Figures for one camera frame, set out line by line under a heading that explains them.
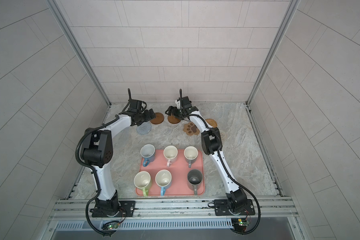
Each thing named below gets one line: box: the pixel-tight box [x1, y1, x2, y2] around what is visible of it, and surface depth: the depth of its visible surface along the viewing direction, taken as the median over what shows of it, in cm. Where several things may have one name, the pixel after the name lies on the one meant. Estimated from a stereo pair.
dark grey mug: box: [187, 169, 203, 196], surface depth 75 cm
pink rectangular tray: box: [134, 149, 205, 197], surface depth 79 cm
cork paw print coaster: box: [183, 121, 200, 136], surface depth 103 cm
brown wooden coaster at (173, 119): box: [167, 115, 181, 124], surface depth 109 cm
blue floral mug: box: [140, 144, 156, 167], surface depth 84 cm
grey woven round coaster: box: [136, 121, 152, 135], surface depth 102 cm
